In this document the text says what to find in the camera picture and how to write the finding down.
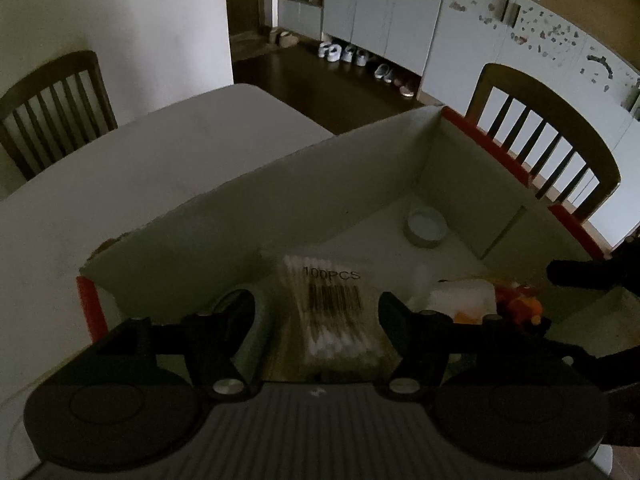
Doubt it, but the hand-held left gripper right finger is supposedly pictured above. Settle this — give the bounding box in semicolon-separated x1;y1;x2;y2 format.
377;291;572;402

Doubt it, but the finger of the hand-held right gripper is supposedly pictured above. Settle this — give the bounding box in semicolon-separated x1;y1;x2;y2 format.
575;347;640;392
546;256;640;292

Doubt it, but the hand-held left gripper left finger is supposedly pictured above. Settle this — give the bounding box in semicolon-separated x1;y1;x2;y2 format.
97;289;257;402

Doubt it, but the cotton swab packet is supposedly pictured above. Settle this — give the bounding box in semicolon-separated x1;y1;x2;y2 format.
264;254;404;384

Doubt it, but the small red toy car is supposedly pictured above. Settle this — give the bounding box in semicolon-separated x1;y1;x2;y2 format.
494;283;546;334

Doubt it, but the grey white orange plush toy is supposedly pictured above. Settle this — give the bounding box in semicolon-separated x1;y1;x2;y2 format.
407;278;497;322

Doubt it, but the red cardboard shoe box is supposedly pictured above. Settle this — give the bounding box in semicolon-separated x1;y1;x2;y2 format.
75;104;609;347

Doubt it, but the dark wooden slatted chair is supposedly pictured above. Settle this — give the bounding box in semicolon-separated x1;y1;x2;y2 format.
0;49;119;181
464;63;622;224

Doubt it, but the stickered pale blue cabinet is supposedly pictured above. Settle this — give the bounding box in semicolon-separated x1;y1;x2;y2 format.
419;0;640;128

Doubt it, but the row of shoes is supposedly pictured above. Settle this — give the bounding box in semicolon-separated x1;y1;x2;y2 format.
317;40;417;99

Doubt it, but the pale blue two-door cabinet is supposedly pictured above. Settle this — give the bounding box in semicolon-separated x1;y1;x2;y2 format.
322;0;449;76

